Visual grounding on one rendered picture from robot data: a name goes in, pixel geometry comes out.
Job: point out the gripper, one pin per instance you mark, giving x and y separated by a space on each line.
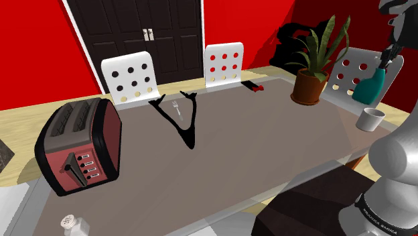
392 54

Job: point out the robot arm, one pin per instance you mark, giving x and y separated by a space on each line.
392 163

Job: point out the white chair with holes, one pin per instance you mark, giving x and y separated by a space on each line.
130 62
225 48
354 55

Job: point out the teal spray bottle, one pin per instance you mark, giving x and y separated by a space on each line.
367 90

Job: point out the white cup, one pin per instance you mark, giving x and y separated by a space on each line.
369 121

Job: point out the potted plant in brown pot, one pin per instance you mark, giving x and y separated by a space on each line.
307 88

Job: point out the black and red flat object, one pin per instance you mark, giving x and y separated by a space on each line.
253 86

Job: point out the grey table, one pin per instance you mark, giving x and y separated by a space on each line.
248 137

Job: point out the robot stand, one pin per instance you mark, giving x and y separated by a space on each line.
313 202

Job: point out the black tongs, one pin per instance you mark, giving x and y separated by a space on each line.
190 139

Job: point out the silver fork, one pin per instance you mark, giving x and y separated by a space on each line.
178 110

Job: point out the dark double door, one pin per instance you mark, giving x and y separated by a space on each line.
130 19

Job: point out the red and black toaster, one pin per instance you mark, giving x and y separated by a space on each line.
88 157

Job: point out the white salt shaker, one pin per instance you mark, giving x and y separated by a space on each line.
76 227

